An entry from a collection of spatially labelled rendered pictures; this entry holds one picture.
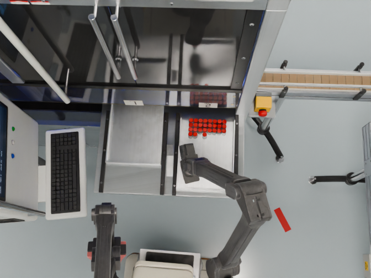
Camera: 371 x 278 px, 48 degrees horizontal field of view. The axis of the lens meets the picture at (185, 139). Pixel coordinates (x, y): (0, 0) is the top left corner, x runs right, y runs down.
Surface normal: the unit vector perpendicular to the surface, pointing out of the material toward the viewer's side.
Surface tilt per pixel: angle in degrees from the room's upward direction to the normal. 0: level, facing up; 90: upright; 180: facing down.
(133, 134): 0
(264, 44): 90
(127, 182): 0
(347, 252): 0
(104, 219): 41
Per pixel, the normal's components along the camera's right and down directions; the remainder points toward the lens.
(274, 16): -0.04, 0.97
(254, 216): 0.32, -0.35
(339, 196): -0.03, -0.25
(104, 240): 0.07, -0.82
